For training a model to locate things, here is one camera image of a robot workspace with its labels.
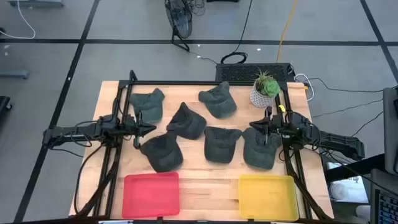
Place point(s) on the yellow plastic tray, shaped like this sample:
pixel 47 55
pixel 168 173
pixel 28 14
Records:
pixel 267 197

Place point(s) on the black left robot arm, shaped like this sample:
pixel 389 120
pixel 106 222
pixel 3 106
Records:
pixel 62 134

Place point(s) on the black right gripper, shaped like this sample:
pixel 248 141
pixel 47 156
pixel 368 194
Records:
pixel 273 126

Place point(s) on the white plastic bag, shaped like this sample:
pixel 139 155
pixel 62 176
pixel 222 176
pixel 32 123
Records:
pixel 348 188

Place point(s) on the black floor fan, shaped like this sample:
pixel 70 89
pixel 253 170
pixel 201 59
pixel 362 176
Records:
pixel 180 18

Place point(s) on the grey-blue table foot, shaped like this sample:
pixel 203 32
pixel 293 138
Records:
pixel 14 74
pixel 35 3

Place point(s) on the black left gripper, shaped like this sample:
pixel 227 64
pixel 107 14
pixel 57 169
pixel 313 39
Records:
pixel 137 124

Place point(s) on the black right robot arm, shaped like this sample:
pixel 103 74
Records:
pixel 342 143

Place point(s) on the red plastic tray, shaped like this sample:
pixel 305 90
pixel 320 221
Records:
pixel 150 196

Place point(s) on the dark grey baseball cap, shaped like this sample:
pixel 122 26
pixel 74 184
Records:
pixel 163 152
pixel 219 102
pixel 220 144
pixel 186 123
pixel 258 152
pixel 149 105

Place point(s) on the grey monitor back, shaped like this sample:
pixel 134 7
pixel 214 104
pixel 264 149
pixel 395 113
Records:
pixel 391 130

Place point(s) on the potted green plant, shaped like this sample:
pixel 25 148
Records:
pixel 258 100

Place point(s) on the black chair base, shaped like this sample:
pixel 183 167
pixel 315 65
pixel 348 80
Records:
pixel 4 104

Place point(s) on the green succulent plant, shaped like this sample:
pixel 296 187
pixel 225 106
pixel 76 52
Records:
pixel 270 87

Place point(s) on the black desk beam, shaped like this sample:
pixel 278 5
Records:
pixel 354 168

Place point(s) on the spiky air plant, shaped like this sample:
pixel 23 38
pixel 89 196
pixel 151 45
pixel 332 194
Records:
pixel 262 77

